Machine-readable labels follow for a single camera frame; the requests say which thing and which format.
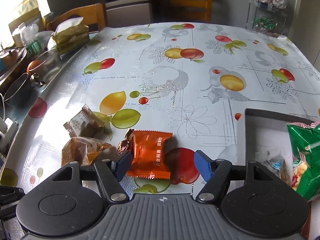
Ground orange fruit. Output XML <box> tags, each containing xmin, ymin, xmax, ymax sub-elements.
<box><xmin>27</xmin><ymin>60</ymin><xmax>41</xmax><ymax>75</ymax></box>

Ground brown cake packet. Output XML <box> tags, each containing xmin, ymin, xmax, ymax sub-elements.
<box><xmin>63</xmin><ymin>105</ymin><xmax>104</xmax><ymax>138</ymax></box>

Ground wooden chair far side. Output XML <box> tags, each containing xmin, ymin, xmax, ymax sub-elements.
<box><xmin>161</xmin><ymin>0</ymin><xmax>213</xmax><ymax>23</ymax></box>

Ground green candies on shelf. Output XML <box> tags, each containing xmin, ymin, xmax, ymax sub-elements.
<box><xmin>254</xmin><ymin>16</ymin><xmax>277</xmax><ymax>31</ymax></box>

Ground white cardboard box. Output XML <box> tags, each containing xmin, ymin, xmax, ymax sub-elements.
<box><xmin>236</xmin><ymin>108</ymin><xmax>314</xmax><ymax>181</ymax></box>

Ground grey cabinet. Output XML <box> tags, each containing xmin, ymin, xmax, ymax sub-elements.
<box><xmin>105</xmin><ymin>0</ymin><xmax>153</xmax><ymax>28</ymax></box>

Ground green tissue pack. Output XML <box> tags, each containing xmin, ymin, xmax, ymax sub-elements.
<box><xmin>52</xmin><ymin>17</ymin><xmax>89</xmax><ymax>55</ymax></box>

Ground wooden chair left side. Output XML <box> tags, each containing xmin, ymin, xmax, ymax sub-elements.
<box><xmin>46</xmin><ymin>3</ymin><xmax>107</xmax><ymax>32</ymax></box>

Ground wooden chair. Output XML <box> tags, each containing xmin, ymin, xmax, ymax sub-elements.
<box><xmin>46</xmin><ymin>3</ymin><xmax>107</xmax><ymax>32</ymax></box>
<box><xmin>161</xmin><ymin>0</ymin><xmax>213</xmax><ymax>23</ymax></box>

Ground fruit pattern tablecloth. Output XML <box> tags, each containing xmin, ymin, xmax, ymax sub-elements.
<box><xmin>1</xmin><ymin>22</ymin><xmax>319</xmax><ymax>192</ymax></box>

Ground metal shelf cart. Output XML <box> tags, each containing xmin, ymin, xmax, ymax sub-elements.
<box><xmin>245</xmin><ymin>0</ymin><xmax>287</xmax><ymax>37</ymax></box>

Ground glass jar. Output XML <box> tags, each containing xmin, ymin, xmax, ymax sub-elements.
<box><xmin>29</xmin><ymin>48</ymin><xmax>62</xmax><ymax>88</ymax></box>

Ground green chips bag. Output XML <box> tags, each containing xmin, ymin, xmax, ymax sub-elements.
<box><xmin>286</xmin><ymin>121</ymin><xmax>319</xmax><ymax>202</ymax></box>

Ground light orange bread packet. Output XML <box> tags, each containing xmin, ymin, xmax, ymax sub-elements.
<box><xmin>61</xmin><ymin>137</ymin><xmax>116</xmax><ymax>166</ymax></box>

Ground brown foil candy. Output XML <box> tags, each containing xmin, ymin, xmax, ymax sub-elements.
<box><xmin>117</xmin><ymin>128</ymin><xmax>135</xmax><ymax>154</ymax></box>

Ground orange snack packet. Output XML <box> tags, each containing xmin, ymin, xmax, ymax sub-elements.
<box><xmin>127</xmin><ymin>130</ymin><xmax>172</xmax><ymax>179</ymax></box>

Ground clear dark snack packet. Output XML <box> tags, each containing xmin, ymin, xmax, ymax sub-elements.
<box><xmin>262</xmin><ymin>154</ymin><xmax>290</xmax><ymax>185</ymax></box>

